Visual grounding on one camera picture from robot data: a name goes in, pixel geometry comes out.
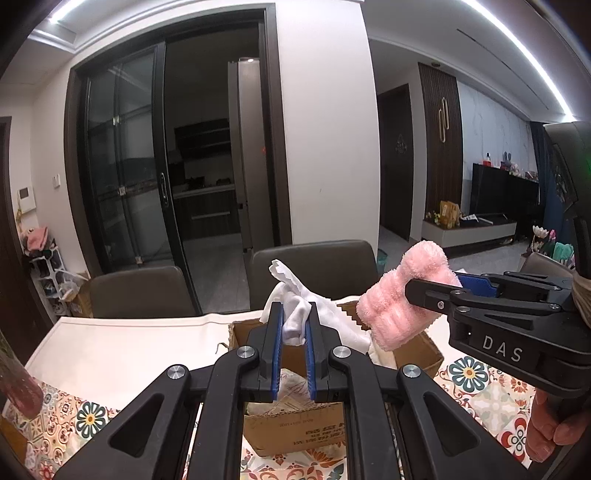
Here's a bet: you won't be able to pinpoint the dark cabinet with gold handle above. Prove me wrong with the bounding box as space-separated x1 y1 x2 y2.
418 62 464 222

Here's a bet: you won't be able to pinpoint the white cloth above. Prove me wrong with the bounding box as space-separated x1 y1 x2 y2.
262 259 399 370

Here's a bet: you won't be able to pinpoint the white shoe rack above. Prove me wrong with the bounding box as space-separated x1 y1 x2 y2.
28 249 77 315

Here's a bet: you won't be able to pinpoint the dark blue curtain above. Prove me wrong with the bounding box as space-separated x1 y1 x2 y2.
530 121 561 250

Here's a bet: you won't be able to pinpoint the grey dining chair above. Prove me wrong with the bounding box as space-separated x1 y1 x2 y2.
519 251 578 278
249 240 379 311
90 266 197 319

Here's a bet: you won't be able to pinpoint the sliding glass door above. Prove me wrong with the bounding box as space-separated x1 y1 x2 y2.
67 41 204 315

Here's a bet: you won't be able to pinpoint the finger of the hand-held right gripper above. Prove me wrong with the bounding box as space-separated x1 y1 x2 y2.
455 272 575 301
405 277 564 324

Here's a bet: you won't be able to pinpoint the white television cabinet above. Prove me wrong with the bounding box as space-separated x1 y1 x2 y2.
422 215 518 250

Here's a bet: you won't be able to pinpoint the black television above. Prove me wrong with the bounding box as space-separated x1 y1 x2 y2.
472 162 540 217

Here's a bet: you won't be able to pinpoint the person's right hand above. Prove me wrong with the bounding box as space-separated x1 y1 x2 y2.
526 390 578 462

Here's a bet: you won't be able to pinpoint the patterned tile-print tablecloth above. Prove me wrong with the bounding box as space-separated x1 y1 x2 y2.
0 311 541 480

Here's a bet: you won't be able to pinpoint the small floor carton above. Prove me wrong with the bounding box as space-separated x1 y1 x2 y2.
69 272 93 319

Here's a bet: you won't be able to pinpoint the brown cardboard box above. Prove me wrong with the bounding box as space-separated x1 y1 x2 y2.
228 318 445 457

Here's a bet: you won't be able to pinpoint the dark kitchen cabinets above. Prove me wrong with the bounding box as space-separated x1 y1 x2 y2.
168 117 243 241

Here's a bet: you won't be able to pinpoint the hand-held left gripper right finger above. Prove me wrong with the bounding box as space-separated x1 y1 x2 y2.
305 302 529 480

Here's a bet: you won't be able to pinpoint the ceiling light strip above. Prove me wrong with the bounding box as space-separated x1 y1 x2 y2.
462 0 573 116

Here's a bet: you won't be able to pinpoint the pink hat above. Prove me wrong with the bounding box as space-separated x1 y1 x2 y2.
25 226 51 250

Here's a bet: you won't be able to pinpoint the pink fluffy headband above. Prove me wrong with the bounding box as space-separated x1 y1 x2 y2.
358 240 462 352

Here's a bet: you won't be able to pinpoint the yellow paper bag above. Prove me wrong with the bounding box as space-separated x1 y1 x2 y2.
438 200 462 229

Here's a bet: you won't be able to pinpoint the dark wooden door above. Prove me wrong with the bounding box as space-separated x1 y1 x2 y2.
376 83 414 241

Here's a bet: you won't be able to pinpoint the glass vase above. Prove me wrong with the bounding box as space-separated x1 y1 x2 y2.
0 332 44 418

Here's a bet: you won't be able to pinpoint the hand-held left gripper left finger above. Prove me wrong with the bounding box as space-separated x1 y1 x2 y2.
53 301 284 480

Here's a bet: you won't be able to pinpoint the grey refrigerator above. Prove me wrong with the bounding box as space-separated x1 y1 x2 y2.
228 58 274 254

